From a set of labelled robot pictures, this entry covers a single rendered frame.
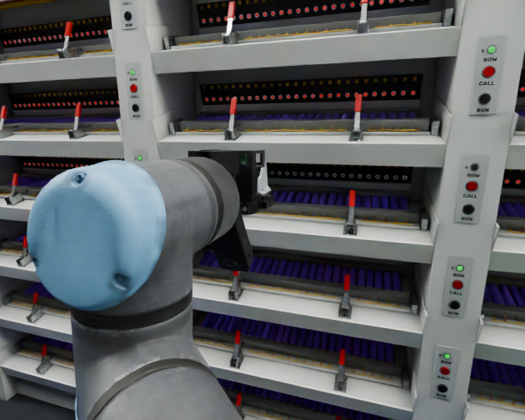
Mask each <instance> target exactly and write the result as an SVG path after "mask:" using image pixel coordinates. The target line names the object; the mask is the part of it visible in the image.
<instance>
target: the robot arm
mask: <svg viewBox="0 0 525 420"><path fill-rule="evenodd" d="M256 153H260V165H259V166H258V162H256ZM244 154H246V155H244ZM259 168H261V171H260V175H259V176H258V169H259ZM273 204H274V196H272V190H271V189H270V187H269V186H268V174H267V164H266V162H265V150H257V151H234V150H219V149H212V150H200V151H188V157H180V158H172V159H163V160H152V161H141V162H127V161H122V160H111V161H106V162H100V163H97V164H94V165H92V166H86V167H76V168H74V169H70V170H68V171H66V172H63V173H61V174H59V175H57V176H56V177H55V178H54V179H52V180H51V181H50V182H49V183H48V184H47V185H46V186H45V187H44V188H43V189H42V191H41V192H40V193H39V194H38V196H37V198H36V200H35V202H34V204H33V205H32V209H31V212H30V215H29V219H28V223H27V247H28V252H29V257H30V258H31V259H32V262H33V264H34V266H35V268H36V270H35V273H36V274H37V276H38V278H39V280H40V281H41V283H42V285H43V286H44V287H45V288H46V289H47V290H48V291H49V292H50V293H51V294H52V295H53V296H54V297H55V298H56V299H57V300H59V301H60V302H62V303H64V304H66V305H68V306H70V316H71V327H72V347H73V358H74V369H75V380H76V391H77V395H76V401H75V418H76V420H242V418H241V417H240V415H239V414H238V412H237V410H236V408H235V407H234V406H233V404H232V403H231V401H230V399H229V398H228V396H227V394H226V393H225V392H224V391H223V388H222V387H221V385H220V384H219V382H218V380H217V378H216V376H215V374H214V372H213V370H212V369H211V368H210V367H209V365H208V363H207V362H206V360H205V359H204V357H203V355H202V354H201V353H200V352H199V350H198V348H197V346H196V345H195V343H194V341H193V254H194V253H196V252H197V251H199V250H200V249H202V248H204V247H205V246H207V245H208V244H209V243H211V246H212V250H213V251H214V254H215V256H216V259H217V262H218V264H219V267H220V268H221V269H227V270H230V271H240V272H248V271H249V268H250V267H251V264H252V262H253V258H254V256H253V251H252V249H251V245H250V242H249V239H248V234H247V231H246V228H245V225H244V221H243V216H242V215H251V214H255V213H260V212H261V209H267V208H269V207H271V206H273Z"/></svg>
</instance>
